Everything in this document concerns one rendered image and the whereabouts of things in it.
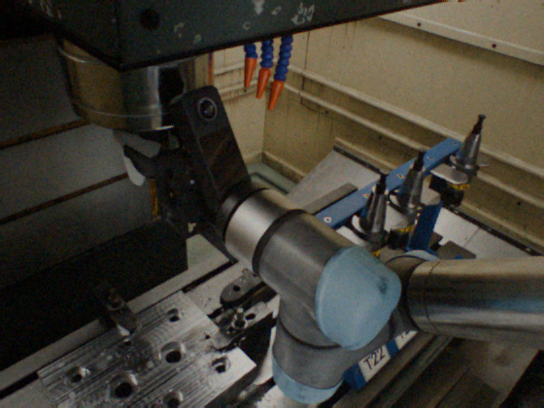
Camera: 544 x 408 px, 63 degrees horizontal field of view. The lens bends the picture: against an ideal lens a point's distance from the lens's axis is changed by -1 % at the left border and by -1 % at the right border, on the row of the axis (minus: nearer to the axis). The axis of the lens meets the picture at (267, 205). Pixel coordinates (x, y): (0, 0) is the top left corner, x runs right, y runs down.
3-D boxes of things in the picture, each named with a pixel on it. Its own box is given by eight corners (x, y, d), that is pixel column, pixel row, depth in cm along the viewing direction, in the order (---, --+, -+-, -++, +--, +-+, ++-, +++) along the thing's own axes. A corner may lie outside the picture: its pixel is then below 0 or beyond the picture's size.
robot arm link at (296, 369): (377, 371, 50) (403, 306, 43) (297, 425, 44) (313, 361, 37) (330, 322, 55) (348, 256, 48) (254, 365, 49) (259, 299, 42)
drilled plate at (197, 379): (255, 381, 82) (256, 364, 79) (107, 497, 65) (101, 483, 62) (182, 306, 95) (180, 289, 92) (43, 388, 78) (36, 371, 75)
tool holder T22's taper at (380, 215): (370, 212, 77) (379, 179, 73) (391, 225, 75) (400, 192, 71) (352, 221, 75) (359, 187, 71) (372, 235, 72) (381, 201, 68)
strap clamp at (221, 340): (270, 345, 93) (275, 295, 84) (220, 383, 85) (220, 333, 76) (259, 334, 95) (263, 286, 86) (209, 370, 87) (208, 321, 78)
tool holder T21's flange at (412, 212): (395, 196, 86) (398, 186, 85) (425, 209, 83) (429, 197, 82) (382, 212, 82) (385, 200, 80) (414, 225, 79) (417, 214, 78)
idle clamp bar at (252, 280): (306, 265, 112) (309, 245, 108) (231, 325, 96) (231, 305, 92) (290, 255, 115) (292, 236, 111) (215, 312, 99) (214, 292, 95)
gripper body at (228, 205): (153, 214, 52) (220, 274, 45) (148, 149, 47) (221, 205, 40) (207, 190, 56) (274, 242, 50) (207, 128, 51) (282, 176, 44)
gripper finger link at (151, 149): (99, 174, 54) (155, 203, 50) (92, 130, 51) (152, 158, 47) (119, 163, 56) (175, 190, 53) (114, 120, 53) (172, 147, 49)
